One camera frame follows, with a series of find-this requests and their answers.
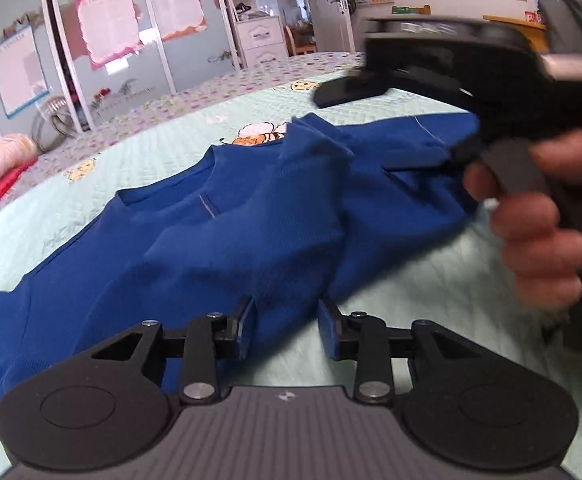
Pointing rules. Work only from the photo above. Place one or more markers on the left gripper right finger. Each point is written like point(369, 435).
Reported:
point(363, 339)

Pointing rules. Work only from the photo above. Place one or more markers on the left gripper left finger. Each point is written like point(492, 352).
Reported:
point(211, 339)

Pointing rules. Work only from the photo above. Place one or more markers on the blue knit sweater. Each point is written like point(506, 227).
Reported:
point(322, 212)

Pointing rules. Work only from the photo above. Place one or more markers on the person's right hand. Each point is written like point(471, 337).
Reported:
point(544, 259)

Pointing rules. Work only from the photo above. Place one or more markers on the wooden desk with drawers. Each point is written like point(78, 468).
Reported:
point(535, 33)

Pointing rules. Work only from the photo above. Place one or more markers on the mint bee-print quilt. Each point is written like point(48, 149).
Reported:
point(462, 285)

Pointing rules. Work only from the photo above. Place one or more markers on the white door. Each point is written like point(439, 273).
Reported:
point(332, 25)

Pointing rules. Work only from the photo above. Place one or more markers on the white drawer cabinet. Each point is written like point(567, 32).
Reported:
point(261, 41)

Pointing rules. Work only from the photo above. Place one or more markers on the white electric fan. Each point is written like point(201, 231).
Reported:
point(52, 124)

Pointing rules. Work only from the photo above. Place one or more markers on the sliding glass wardrobe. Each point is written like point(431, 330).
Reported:
point(106, 56)

